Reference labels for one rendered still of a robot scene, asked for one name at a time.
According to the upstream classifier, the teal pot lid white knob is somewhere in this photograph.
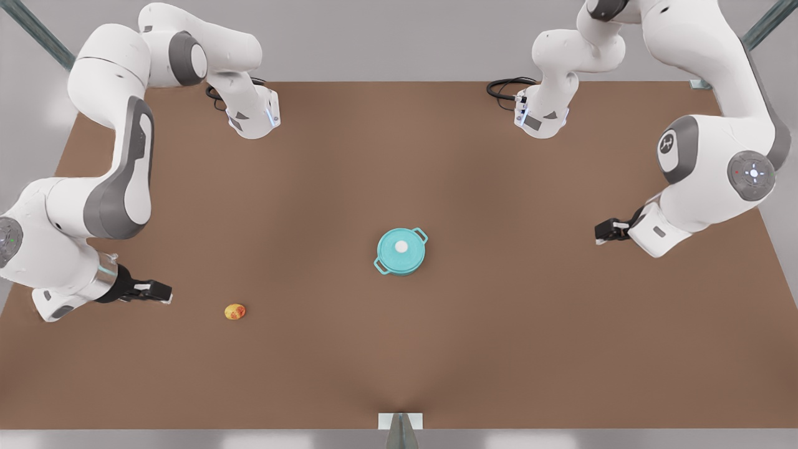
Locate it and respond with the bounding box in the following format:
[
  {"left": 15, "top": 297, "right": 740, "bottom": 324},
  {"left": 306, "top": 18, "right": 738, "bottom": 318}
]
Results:
[{"left": 377, "top": 228, "right": 424, "bottom": 273}]

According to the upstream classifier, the silver frame post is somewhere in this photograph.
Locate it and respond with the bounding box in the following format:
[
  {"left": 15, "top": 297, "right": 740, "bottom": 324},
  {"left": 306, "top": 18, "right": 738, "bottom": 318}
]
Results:
[
  {"left": 10, "top": 0, "right": 76, "bottom": 71},
  {"left": 690, "top": 0, "right": 798, "bottom": 90},
  {"left": 378, "top": 412, "right": 424, "bottom": 449}
]

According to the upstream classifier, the black cable loop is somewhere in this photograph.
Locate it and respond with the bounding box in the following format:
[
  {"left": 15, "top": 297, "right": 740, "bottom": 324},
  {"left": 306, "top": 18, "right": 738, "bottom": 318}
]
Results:
[
  {"left": 486, "top": 77, "right": 539, "bottom": 112},
  {"left": 206, "top": 77, "right": 267, "bottom": 112}
]

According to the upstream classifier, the teal pot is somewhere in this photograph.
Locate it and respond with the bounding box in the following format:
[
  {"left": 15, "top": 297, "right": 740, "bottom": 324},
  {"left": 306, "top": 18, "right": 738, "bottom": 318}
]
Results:
[{"left": 373, "top": 228, "right": 429, "bottom": 277}]

